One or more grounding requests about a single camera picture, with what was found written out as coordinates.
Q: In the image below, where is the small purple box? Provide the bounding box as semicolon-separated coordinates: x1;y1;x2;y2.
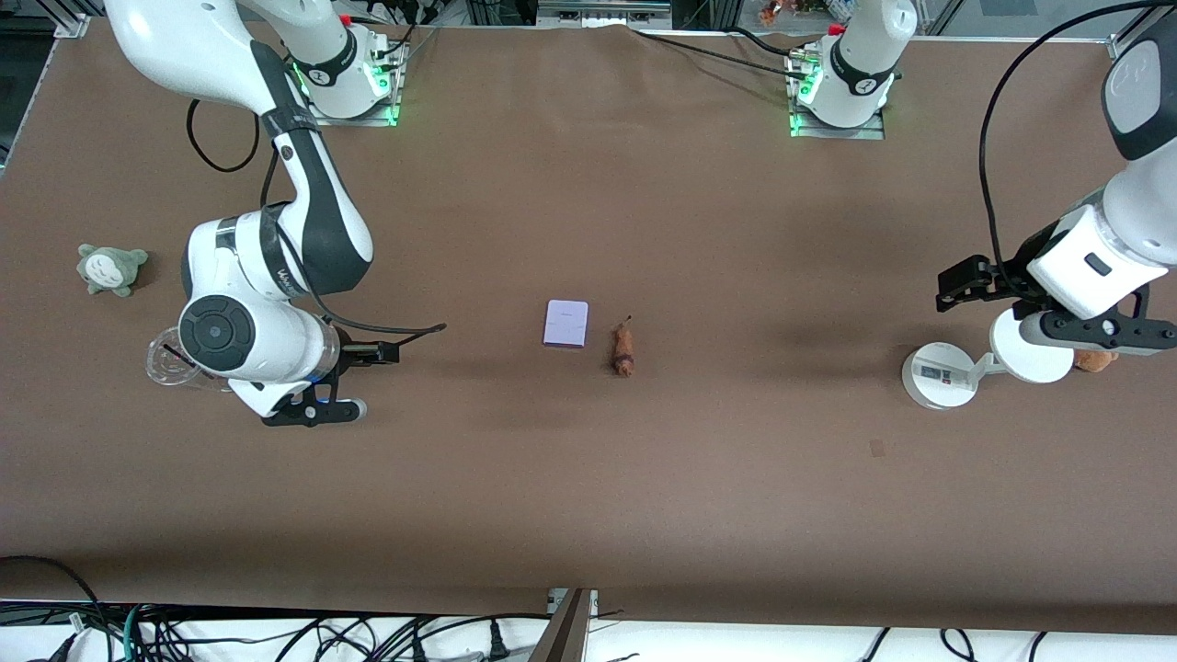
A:
543;300;590;349

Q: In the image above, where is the brown lion statue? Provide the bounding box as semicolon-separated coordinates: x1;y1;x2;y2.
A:
611;315;637;378

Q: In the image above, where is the white round desk lamp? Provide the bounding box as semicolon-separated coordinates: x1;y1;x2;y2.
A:
901;307;1076;411

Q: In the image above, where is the clear plastic cup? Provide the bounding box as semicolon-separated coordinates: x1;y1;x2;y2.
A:
145;325;242;394

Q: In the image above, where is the brown table cover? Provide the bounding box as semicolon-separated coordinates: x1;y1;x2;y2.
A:
0;18;1177;635

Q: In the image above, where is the grey green plush toy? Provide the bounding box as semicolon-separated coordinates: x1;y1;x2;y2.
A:
76;243;150;298

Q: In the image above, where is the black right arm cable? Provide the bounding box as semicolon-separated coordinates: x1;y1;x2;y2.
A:
186;97;449;337

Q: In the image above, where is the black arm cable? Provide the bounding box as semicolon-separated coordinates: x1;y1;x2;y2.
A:
978;0;1177;300
186;97;449;337

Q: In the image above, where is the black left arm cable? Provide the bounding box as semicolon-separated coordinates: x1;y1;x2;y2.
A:
978;0;1177;300

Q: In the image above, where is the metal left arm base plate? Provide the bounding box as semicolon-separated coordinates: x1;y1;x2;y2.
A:
788;51;886;142

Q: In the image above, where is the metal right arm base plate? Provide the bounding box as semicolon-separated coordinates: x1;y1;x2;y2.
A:
303;44;406;129

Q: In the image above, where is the aluminium frame post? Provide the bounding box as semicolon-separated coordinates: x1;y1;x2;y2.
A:
528;588;600;662

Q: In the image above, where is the black cable across table edge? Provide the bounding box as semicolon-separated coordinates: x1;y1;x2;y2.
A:
633;28;806;76

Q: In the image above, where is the black looped floor cable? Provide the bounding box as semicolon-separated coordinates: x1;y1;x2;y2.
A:
0;555;113;662

